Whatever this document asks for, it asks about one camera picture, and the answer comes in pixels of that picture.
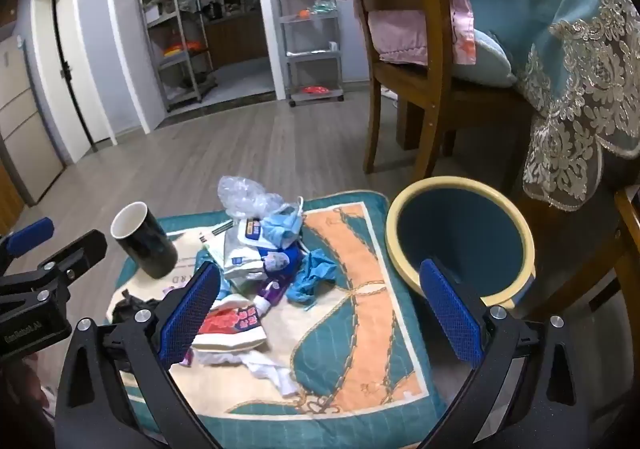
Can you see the clear crumpled plastic bag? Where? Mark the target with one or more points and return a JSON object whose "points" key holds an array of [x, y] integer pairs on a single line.
{"points": [[245, 196]]}

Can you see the blue crumpled glove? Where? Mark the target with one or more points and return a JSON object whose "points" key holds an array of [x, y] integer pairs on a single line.
{"points": [[312, 274]]}

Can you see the pale crumpled packet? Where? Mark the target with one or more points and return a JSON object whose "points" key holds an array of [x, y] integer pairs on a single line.
{"points": [[240, 259]]}

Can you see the orange slippers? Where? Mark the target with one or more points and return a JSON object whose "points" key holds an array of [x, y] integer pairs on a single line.
{"points": [[312, 90]]}

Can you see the blue face mask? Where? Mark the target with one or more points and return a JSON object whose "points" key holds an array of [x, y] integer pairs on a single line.
{"points": [[282, 229]]}

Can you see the purple white bottle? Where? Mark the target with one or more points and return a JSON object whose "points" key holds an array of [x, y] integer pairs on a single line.
{"points": [[270, 296]]}

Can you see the red white snack packet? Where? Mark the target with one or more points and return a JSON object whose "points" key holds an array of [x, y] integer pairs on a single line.
{"points": [[230, 324]]}

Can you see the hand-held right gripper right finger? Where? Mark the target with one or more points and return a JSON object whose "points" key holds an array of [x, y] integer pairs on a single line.
{"points": [[450, 314]]}

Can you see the teal round pillow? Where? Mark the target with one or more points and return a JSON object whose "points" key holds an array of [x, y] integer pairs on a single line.
{"points": [[485, 59]]}

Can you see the wooden chair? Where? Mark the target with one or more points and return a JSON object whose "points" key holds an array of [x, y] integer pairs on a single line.
{"points": [[430, 79], [629, 249]]}

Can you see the metal shelf rack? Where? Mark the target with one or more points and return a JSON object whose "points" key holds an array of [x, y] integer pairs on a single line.
{"points": [[177, 49]]}

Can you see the white packet blue label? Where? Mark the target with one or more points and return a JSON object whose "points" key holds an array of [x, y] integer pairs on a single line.
{"points": [[250, 231]]}

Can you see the beige cabinet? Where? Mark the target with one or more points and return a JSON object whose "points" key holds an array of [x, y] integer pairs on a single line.
{"points": [[22, 119]]}

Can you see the pink cloth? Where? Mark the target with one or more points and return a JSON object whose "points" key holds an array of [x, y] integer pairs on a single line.
{"points": [[462, 4]]}

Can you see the teal orange printed mat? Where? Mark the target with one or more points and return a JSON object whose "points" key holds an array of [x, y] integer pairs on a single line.
{"points": [[350, 329]]}

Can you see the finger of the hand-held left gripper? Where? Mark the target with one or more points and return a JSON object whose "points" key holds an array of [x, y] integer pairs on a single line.
{"points": [[80, 251], [32, 234]]}

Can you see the wooden kitchen cabinet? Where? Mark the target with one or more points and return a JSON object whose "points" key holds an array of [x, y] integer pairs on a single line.
{"points": [[235, 39]]}

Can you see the purple white packet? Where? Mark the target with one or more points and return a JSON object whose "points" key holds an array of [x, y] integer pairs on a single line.
{"points": [[280, 260]]}

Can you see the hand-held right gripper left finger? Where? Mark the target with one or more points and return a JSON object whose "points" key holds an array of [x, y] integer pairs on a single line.
{"points": [[192, 314]]}

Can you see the teal lace tablecloth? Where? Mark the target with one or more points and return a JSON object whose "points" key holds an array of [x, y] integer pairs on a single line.
{"points": [[550, 4]]}

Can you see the white door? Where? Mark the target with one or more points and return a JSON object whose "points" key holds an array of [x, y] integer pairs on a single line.
{"points": [[75, 69]]}

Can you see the white crumpled tissue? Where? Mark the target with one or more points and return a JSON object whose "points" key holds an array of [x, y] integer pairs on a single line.
{"points": [[270, 369]]}

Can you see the grey trolley rack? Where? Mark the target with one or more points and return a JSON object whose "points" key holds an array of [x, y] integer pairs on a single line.
{"points": [[310, 34]]}

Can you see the black mug white inside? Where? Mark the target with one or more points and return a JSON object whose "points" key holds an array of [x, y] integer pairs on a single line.
{"points": [[150, 249]]}

